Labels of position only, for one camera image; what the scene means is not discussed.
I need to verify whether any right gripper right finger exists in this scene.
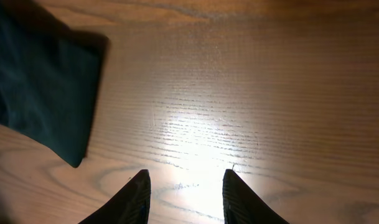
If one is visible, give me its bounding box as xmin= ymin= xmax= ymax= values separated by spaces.
xmin=222 ymin=169 xmax=289 ymax=224

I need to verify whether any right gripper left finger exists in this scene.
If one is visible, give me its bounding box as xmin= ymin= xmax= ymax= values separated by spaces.
xmin=79 ymin=169 xmax=151 ymax=224

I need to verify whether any black shirt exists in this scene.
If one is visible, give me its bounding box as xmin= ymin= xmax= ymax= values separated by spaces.
xmin=0 ymin=1 xmax=109 ymax=167

